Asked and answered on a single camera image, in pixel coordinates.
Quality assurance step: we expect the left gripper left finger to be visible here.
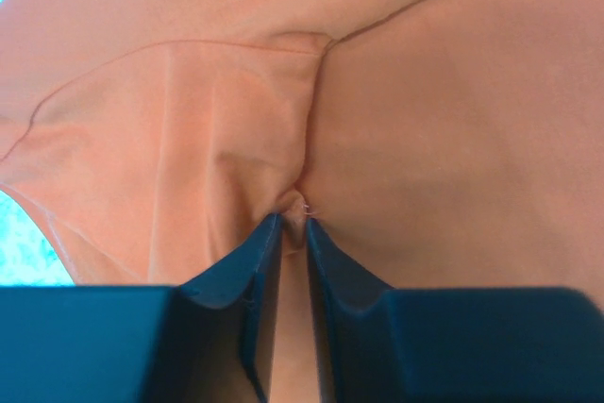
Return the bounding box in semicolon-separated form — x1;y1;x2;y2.
1;214;282;402

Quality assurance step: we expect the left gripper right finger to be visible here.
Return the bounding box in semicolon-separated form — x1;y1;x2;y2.
306;220;603;402

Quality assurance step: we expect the orange t-shirt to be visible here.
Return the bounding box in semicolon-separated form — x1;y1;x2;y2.
1;0;603;402

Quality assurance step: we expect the floral table mat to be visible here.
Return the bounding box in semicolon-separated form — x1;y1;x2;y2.
1;0;74;287

